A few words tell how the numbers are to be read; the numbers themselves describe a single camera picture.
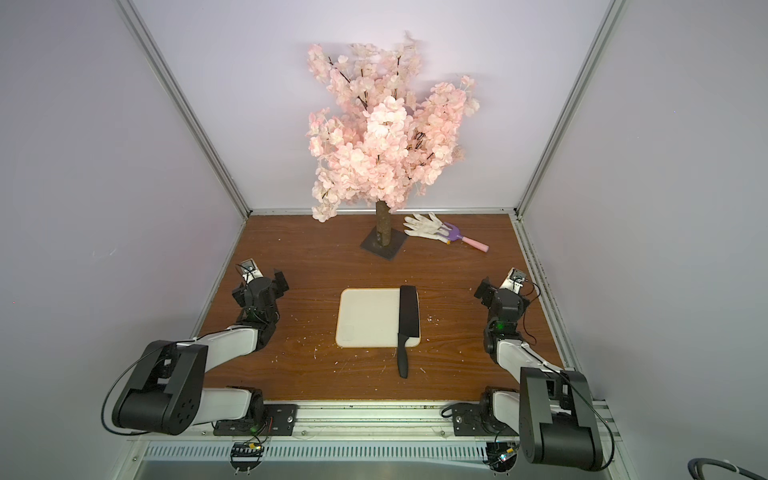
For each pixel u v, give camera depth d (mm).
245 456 724
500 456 688
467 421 725
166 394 429
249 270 747
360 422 742
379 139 527
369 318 921
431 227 1152
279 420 729
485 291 826
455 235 1105
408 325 883
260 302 672
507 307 655
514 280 742
